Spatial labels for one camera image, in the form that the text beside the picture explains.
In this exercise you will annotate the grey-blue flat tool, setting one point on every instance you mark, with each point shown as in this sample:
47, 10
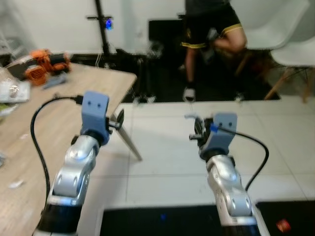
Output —
54, 82

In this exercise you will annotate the black cabinet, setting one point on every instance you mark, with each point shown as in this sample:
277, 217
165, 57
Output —
165, 37

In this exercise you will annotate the white plastic chair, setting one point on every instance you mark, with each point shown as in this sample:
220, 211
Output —
275, 22

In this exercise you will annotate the wooden table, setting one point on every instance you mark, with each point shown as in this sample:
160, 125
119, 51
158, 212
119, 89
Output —
54, 132

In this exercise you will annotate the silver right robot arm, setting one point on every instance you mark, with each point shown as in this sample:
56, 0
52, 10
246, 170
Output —
229, 189

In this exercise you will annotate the black floor mat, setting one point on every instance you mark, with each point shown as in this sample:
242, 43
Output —
157, 221
290, 211

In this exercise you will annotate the clear plastic packaging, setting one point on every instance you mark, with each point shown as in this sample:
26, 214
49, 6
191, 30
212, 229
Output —
14, 91

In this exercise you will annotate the person in black shorts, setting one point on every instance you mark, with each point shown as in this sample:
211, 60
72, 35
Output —
206, 24

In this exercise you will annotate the grey-blue wrist camera mount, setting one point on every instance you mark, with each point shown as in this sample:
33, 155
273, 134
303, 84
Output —
222, 129
94, 110

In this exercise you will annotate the white chair with wooden legs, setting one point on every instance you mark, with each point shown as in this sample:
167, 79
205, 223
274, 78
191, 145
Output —
298, 54

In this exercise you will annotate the white paper scrap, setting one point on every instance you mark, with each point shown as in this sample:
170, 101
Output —
16, 184

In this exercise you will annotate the orange power tool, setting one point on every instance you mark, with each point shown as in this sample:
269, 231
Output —
47, 66

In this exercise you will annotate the grey-blue right wrist camera mount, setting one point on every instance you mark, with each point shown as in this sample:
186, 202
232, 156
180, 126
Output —
222, 129

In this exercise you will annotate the black stand with blue light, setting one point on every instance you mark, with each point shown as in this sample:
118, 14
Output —
102, 24

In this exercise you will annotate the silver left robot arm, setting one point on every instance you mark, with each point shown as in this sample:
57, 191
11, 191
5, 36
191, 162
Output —
74, 169

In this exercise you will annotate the grey-blue left wrist camera mount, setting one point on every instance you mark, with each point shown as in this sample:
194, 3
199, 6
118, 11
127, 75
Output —
94, 110

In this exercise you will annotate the red crumpled trash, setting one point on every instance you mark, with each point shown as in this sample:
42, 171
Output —
283, 225

